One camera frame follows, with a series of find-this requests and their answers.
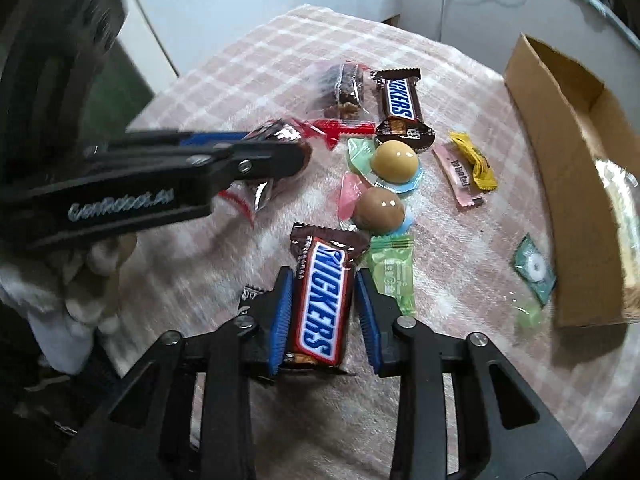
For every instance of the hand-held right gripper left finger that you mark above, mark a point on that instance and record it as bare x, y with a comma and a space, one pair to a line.
280, 320

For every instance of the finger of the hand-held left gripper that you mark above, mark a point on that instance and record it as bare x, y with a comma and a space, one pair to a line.
265, 160
210, 137

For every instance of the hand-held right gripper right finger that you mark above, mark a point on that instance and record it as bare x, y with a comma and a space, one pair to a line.
367, 320

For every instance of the clear red-edged snack wrapper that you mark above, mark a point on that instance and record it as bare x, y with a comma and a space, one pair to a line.
280, 132

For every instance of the brown chocolate bar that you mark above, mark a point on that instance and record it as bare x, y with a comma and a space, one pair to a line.
400, 105
320, 300

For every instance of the brown bun snack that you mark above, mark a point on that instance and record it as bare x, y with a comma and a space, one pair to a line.
377, 210

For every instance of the green mint candy packet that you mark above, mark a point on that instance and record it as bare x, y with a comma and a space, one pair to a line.
535, 267

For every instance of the cardboard box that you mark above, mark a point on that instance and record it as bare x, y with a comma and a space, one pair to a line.
555, 125

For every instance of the person's left hand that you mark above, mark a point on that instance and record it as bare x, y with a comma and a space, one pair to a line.
60, 300

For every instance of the small black packet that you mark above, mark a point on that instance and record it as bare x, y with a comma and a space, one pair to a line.
251, 296

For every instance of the light green snack packet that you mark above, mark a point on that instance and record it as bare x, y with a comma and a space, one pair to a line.
395, 275

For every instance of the pink plaid tablecloth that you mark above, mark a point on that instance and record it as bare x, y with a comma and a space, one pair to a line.
280, 55

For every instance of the clear nut bar packet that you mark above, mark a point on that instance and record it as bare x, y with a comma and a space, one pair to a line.
345, 90

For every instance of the clear pale green wrapper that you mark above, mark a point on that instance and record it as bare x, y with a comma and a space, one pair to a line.
530, 312

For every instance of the pink stick packet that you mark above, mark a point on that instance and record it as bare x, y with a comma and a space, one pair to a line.
457, 175

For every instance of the brown wooden furniture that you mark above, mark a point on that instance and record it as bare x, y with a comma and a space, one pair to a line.
391, 20

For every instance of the yellow candy wrapper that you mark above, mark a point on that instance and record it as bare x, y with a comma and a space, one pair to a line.
475, 160

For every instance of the clear bread packet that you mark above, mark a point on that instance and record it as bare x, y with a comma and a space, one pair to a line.
622, 220

